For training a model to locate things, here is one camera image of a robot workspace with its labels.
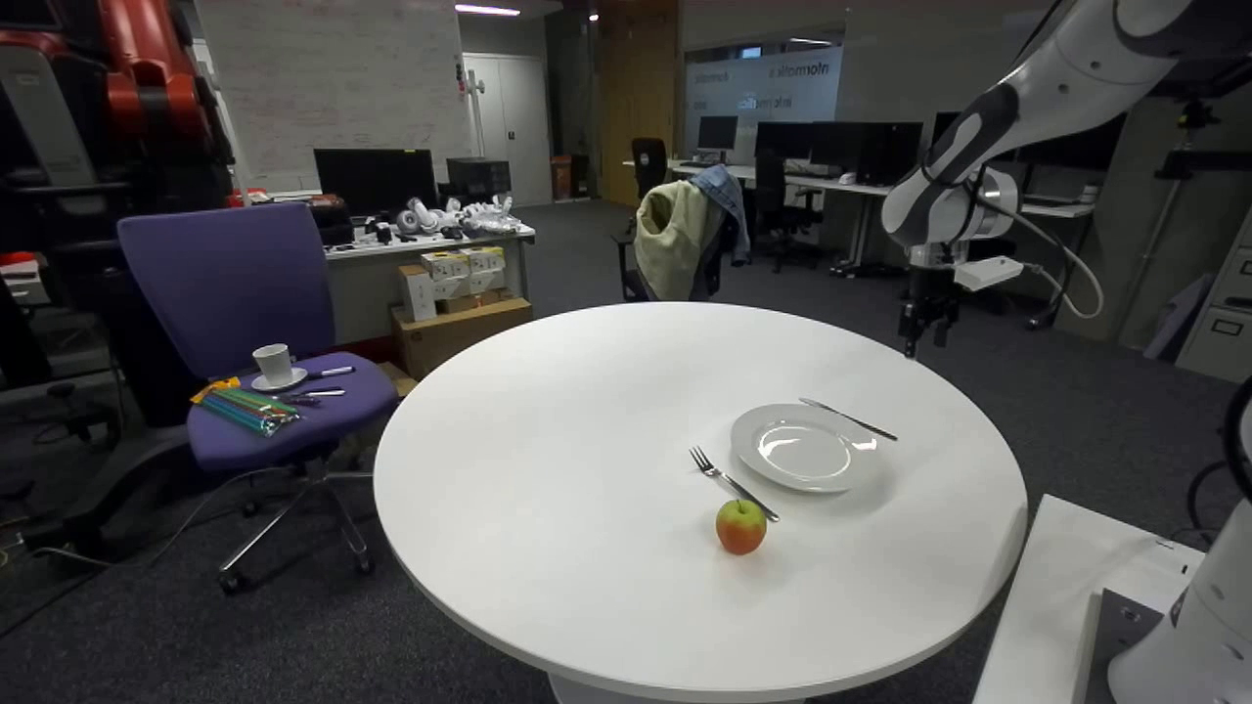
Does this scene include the cream jacket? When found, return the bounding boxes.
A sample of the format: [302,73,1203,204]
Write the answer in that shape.
[629,176,730,303]

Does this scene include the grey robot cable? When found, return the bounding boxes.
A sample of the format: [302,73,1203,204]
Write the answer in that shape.
[972,169,1109,323]

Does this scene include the small black monitor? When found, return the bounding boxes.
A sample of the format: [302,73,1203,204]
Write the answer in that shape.
[443,156,516,207]

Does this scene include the blue jacket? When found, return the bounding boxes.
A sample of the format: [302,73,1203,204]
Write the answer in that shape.
[690,164,756,264]

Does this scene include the grey metal plate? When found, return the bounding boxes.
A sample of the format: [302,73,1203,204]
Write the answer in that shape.
[1082,581,1170,704]

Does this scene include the white side table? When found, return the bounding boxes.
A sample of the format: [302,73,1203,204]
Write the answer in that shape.
[972,487,1208,704]

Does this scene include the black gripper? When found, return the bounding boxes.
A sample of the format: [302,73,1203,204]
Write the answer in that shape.
[898,260,966,360]

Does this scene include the white office desk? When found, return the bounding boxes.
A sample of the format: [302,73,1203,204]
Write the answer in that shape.
[316,219,542,346]

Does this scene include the silver knife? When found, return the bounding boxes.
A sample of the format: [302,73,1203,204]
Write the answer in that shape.
[800,395,906,447]

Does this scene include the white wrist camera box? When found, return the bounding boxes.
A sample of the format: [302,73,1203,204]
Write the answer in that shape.
[956,253,1031,297]

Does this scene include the small white carton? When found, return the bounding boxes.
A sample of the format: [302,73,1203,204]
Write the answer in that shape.
[397,258,443,323]
[460,242,510,303]
[419,247,478,311]

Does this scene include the purple office chair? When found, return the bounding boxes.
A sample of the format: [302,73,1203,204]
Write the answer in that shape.
[115,199,406,597]

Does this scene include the red green apple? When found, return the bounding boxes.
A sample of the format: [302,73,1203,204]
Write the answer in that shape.
[713,498,770,559]

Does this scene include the brown cardboard box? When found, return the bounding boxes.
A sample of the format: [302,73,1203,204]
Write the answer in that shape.
[388,293,537,384]

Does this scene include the grey filing cabinet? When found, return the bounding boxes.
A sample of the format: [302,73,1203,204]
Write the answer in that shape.
[1170,210,1252,388]

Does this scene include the red industrial robot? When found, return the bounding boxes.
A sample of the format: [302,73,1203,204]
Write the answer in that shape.
[0,0,241,210]

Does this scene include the large black monitor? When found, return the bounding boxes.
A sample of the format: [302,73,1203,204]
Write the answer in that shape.
[308,146,443,219]

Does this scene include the white cup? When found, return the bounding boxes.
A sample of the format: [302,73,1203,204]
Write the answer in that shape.
[252,339,297,388]

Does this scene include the black office chair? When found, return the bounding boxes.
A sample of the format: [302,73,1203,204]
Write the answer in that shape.
[615,133,756,303]

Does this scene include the silver fork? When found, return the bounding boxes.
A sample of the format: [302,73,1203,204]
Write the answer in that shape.
[684,442,782,525]

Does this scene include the black box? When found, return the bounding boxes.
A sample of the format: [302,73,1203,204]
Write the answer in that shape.
[308,190,362,251]

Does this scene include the colourful pen bundle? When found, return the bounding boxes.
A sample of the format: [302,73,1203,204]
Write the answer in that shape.
[188,376,304,442]

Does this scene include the white clutter pile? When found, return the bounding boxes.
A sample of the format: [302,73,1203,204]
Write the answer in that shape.
[347,190,526,251]

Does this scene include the white saucer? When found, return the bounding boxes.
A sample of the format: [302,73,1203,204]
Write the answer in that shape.
[247,363,312,395]

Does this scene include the white round plate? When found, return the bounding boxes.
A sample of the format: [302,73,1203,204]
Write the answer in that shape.
[730,399,900,502]

